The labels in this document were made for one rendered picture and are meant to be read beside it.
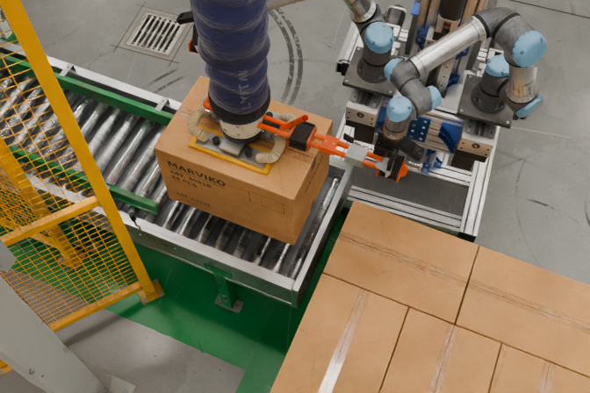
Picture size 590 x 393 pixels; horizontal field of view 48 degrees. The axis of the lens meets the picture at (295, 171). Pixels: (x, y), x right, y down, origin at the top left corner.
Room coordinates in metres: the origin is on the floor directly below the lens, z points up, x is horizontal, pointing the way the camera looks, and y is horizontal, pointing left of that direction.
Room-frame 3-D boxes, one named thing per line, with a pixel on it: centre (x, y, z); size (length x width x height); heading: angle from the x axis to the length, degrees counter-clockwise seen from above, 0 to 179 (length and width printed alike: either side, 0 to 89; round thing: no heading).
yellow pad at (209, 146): (1.44, 0.24, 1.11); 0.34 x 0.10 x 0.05; 67
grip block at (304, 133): (1.43, -0.03, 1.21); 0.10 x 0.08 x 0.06; 157
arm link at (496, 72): (1.73, -0.81, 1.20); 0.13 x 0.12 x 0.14; 31
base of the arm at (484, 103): (1.74, -0.81, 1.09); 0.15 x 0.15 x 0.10
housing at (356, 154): (1.34, -0.22, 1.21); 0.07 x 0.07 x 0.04; 67
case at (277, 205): (1.52, 0.20, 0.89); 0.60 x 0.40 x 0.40; 67
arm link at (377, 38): (1.90, -0.34, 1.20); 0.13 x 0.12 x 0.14; 13
